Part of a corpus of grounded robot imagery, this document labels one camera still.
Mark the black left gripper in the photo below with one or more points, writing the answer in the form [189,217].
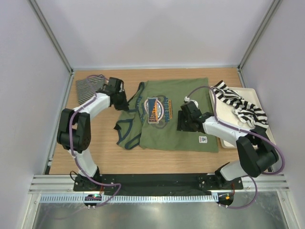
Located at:
[124,106]

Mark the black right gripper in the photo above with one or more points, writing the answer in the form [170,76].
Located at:
[180,125]

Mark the thin-striped black white tank top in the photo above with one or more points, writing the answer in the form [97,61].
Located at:
[85,88]

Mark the green tank top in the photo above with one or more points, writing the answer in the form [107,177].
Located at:
[152,118]

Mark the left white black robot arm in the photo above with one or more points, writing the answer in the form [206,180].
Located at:
[74,131]

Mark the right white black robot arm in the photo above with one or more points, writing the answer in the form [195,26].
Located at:
[256,153]

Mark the wide-striped black white tank top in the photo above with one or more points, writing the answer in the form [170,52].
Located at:
[247,112]

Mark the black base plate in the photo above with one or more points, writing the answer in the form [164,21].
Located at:
[142,184]

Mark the aluminium frame rail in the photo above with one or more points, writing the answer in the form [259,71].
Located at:
[71,183]

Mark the left aluminium corner post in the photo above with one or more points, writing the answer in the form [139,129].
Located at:
[45,25]

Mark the aluminium corner post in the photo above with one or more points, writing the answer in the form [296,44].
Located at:
[45,25]
[275,4]

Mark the slotted cable duct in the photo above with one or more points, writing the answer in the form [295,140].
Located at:
[95,199]

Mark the right aluminium corner post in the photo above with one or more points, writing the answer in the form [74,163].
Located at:
[275,4]

